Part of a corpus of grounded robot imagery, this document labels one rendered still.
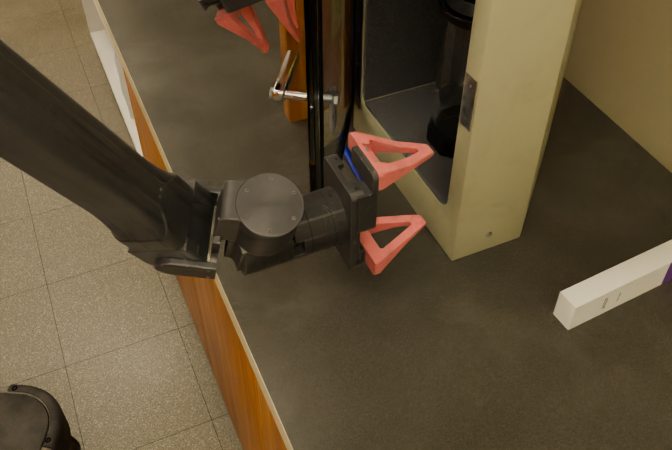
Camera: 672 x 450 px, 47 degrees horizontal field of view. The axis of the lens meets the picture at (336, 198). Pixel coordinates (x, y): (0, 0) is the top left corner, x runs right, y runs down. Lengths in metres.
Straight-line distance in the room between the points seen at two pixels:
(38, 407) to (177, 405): 0.37
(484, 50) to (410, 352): 0.38
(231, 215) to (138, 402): 1.48
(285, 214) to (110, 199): 0.14
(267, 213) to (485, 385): 0.42
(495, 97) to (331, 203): 0.27
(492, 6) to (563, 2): 0.09
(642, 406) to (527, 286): 0.21
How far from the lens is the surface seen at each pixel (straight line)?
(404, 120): 1.17
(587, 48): 1.43
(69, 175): 0.58
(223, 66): 1.42
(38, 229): 2.57
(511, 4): 0.84
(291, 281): 1.04
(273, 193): 0.65
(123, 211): 0.63
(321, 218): 0.72
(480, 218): 1.04
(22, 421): 1.85
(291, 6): 0.93
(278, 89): 0.90
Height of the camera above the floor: 1.74
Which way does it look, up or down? 44 degrees down
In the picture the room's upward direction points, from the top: straight up
